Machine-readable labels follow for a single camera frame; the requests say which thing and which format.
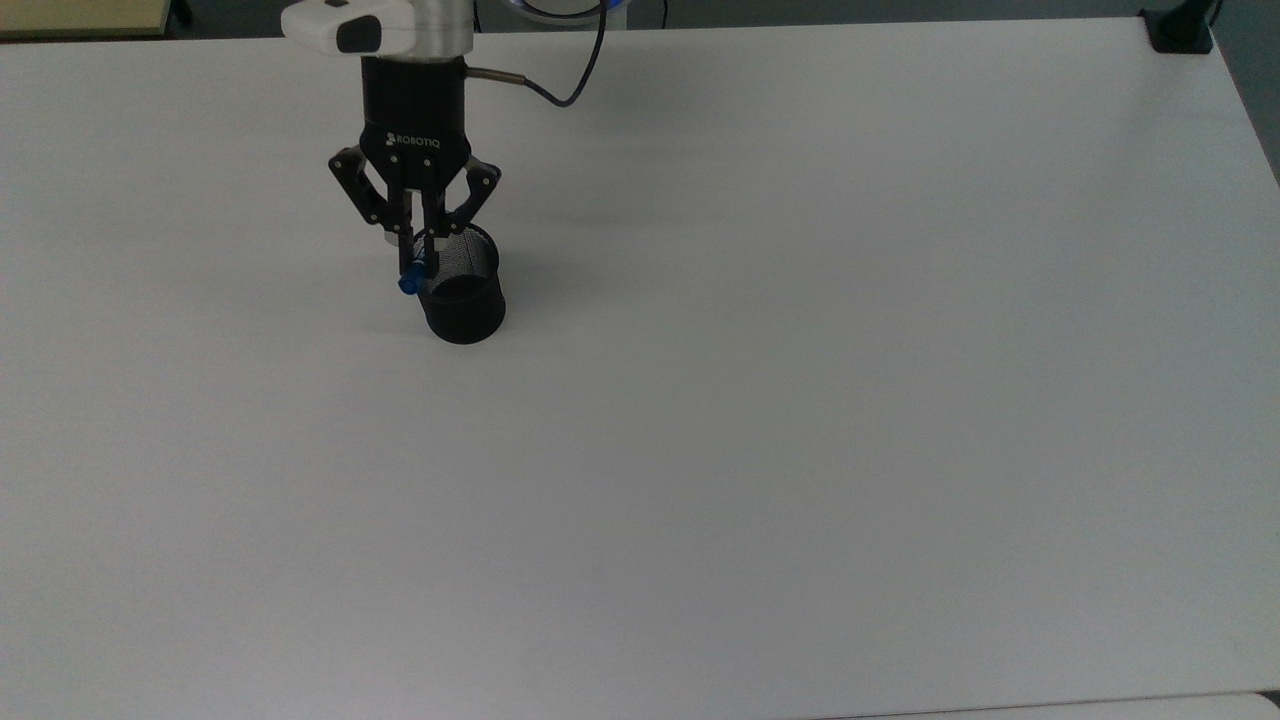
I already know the black mesh pen cup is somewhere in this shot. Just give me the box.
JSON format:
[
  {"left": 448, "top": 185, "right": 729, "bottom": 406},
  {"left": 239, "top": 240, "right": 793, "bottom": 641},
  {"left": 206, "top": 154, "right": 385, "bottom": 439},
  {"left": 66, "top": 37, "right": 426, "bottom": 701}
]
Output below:
[{"left": 413, "top": 224, "right": 508, "bottom": 346}]

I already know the white marker with blue cap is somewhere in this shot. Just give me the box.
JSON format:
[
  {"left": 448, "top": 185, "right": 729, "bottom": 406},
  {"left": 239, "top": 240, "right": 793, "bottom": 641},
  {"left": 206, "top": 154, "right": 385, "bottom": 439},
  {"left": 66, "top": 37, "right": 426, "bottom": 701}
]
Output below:
[{"left": 397, "top": 235, "right": 433, "bottom": 297}]

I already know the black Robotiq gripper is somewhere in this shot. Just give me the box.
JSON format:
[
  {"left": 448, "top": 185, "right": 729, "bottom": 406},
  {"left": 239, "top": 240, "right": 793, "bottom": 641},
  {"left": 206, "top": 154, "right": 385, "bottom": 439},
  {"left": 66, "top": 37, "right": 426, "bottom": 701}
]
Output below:
[{"left": 328, "top": 55, "right": 502, "bottom": 281}]

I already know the beige wooden board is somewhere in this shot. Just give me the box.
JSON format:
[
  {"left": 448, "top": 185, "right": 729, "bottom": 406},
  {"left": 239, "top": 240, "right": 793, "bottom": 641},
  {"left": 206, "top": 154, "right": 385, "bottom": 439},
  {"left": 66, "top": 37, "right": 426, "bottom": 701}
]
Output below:
[{"left": 0, "top": 0, "right": 173, "bottom": 39}]

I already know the black camera mount pole clamp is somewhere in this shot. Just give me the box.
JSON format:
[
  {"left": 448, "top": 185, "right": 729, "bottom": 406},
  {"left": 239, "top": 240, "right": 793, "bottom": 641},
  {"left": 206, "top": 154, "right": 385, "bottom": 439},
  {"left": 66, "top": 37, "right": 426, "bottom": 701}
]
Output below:
[{"left": 1140, "top": 0, "right": 1223, "bottom": 55}]

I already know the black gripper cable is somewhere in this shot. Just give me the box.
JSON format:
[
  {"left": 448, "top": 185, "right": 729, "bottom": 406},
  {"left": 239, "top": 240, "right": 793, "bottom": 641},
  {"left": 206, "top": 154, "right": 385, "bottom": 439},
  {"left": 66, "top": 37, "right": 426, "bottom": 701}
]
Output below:
[{"left": 465, "top": 0, "right": 609, "bottom": 109}]

